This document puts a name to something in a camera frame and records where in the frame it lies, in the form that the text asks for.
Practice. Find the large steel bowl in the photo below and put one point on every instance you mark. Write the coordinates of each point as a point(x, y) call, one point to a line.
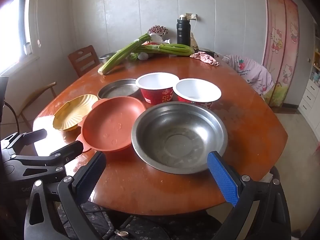
point(175, 135)

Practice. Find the pink printed garment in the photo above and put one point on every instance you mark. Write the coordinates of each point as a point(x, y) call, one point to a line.
point(247, 72)

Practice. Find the pink cartoon door curtain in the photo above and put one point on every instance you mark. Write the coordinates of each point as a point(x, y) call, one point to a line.
point(280, 42)

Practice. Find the pink cloth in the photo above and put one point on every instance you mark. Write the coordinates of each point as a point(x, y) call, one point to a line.
point(205, 57)

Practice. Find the white foam fruit net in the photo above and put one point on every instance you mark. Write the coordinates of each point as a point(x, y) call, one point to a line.
point(143, 56)

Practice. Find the red paper bowl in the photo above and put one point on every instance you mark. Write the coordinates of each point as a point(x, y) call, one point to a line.
point(197, 90)
point(156, 82)

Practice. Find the wrapped celery bunch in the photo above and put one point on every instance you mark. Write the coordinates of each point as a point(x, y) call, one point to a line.
point(172, 48)

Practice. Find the black thermos bottle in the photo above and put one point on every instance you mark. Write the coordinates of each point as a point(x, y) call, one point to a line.
point(183, 33)

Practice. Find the small steel bowl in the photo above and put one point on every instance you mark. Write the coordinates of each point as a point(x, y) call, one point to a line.
point(106, 56)

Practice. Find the dark floral clothing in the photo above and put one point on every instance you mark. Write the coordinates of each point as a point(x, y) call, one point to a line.
point(150, 227)

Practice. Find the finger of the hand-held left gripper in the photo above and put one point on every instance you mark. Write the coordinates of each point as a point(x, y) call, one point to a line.
point(35, 135)
point(67, 152)

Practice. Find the purple flower ornament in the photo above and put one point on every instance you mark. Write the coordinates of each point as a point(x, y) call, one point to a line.
point(157, 29)

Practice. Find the white cabinet shelf unit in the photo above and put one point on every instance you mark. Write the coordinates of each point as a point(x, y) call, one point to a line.
point(308, 97)

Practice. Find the black utensil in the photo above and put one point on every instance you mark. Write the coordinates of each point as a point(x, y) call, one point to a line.
point(208, 52)

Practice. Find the yellow scalloped plate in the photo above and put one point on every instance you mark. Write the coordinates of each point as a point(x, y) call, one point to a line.
point(71, 110)

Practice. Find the window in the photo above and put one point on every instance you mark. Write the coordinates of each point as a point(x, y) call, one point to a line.
point(12, 30)

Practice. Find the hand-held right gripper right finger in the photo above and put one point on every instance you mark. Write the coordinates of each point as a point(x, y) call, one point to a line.
point(222, 177)

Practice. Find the wooden slat-back chair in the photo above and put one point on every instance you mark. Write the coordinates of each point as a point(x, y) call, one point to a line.
point(83, 60)

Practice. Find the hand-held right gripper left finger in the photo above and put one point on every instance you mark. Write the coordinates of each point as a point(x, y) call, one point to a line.
point(87, 182)

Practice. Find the shallow round steel pan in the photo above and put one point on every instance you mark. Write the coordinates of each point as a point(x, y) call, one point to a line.
point(120, 88)

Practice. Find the wooden armchair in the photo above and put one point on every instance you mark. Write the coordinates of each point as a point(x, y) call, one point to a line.
point(37, 91)

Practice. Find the white wall socket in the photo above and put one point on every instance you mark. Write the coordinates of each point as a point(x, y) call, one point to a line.
point(191, 16)

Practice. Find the long celery bunch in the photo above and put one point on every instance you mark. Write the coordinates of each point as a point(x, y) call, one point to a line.
point(117, 58)

